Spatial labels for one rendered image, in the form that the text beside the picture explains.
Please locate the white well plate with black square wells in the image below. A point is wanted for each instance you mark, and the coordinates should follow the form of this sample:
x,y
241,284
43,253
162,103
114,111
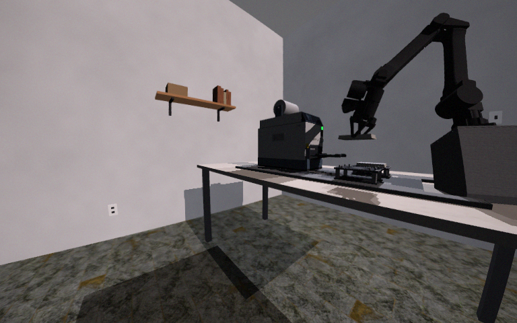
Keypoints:
x,y
364,136

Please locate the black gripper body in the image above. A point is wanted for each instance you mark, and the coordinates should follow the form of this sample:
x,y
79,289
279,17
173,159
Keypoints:
x,y
370,110

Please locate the white multi-well plate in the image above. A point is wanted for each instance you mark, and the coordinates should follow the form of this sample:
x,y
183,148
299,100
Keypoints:
x,y
371,164

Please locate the light grey cylinder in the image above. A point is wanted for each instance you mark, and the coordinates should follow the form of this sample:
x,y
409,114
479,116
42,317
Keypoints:
x,y
287,107

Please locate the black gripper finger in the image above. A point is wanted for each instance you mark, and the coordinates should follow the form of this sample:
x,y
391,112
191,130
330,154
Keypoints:
x,y
362,122
371,126

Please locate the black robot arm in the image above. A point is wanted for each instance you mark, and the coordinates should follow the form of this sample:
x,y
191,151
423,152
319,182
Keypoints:
x,y
462,105

